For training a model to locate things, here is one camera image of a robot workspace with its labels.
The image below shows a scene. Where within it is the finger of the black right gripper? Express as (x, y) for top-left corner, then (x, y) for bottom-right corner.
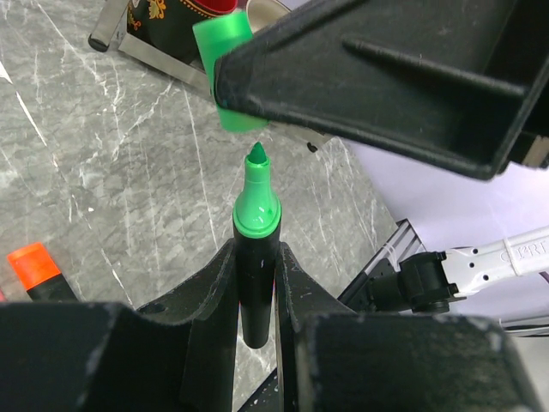
(222, 1), (548, 180)

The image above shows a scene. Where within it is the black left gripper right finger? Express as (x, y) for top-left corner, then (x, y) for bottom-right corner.
(274, 240), (541, 412)

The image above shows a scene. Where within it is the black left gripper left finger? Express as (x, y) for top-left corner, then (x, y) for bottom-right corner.
(1, 240), (238, 411)

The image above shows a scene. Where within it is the black green highlighter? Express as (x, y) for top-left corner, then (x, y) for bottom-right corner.
(232, 142), (282, 349)

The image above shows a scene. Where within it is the black orange highlighter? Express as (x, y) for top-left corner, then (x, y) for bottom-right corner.
(7, 242), (78, 302)

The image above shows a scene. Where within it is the green pen cap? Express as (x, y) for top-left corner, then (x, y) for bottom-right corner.
(192, 11), (268, 132)

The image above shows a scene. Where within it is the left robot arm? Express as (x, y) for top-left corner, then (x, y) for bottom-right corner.
(1, 229), (548, 411)

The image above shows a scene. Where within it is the beige bowl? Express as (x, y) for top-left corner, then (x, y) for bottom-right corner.
(245, 0), (291, 33)

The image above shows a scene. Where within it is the black floral mug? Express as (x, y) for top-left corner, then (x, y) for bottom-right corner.
(127, 0), (238, 64)

